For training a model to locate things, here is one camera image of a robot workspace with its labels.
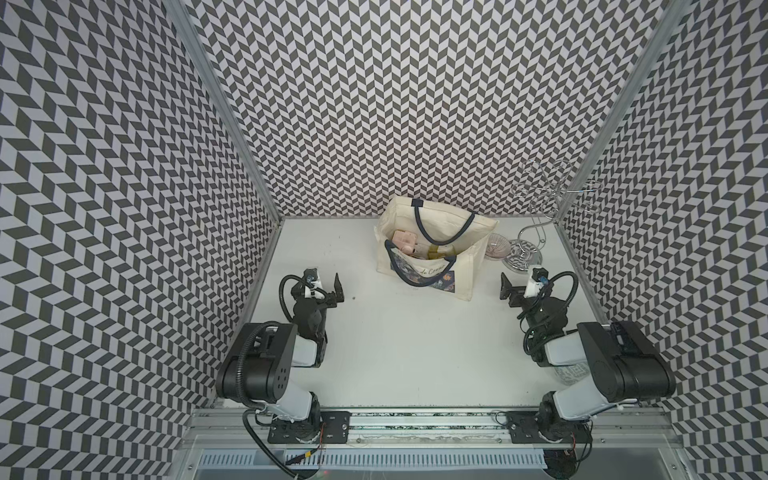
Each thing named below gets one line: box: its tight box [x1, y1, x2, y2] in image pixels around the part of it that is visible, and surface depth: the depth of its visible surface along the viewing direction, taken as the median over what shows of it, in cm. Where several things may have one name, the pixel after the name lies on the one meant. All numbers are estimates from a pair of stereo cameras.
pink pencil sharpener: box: [392, 230, 417, 254], surface depth 101 cm
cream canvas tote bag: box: [374, 196, 498, 301], surface depth 93 cm
